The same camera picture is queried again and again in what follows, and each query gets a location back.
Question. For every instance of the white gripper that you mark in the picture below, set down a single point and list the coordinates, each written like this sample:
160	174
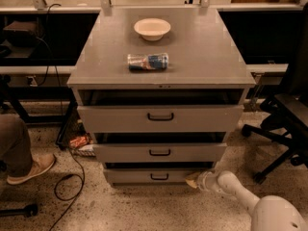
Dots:
204	181

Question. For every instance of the grey bottom drawer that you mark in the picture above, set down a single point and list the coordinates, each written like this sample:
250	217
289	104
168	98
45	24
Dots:
152	173

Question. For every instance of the grey drawer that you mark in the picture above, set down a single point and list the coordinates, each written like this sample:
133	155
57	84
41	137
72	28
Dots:
159	147
150	111
152	173

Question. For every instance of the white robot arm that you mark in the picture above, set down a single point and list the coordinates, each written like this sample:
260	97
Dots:
269	213

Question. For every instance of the grey middle drawer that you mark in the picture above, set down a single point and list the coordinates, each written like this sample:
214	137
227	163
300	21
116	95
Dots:
159	147

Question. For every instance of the grey metal drawer cabinet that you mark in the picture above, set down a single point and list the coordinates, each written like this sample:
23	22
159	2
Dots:
201	56

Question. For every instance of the grey top drawer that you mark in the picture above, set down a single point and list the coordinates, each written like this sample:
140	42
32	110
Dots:
150	111

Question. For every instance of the black office chair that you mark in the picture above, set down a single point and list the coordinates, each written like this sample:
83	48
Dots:
287	122

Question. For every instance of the orange snack packet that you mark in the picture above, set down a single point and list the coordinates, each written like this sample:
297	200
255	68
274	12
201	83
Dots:
79	141

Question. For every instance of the blue silver soda can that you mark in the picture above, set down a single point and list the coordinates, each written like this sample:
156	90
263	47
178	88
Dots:
147	61

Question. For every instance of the tan shoe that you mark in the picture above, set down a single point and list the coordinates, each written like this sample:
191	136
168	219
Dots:
40	165

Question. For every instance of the white paper bowl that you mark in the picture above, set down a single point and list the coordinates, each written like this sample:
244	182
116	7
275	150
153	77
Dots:
152	29

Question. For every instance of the black chair base wheel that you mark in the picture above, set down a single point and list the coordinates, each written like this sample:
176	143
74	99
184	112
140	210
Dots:
28	211

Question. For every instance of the person leg brown trousers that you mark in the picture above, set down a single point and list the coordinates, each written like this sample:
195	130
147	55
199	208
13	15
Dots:
15	146

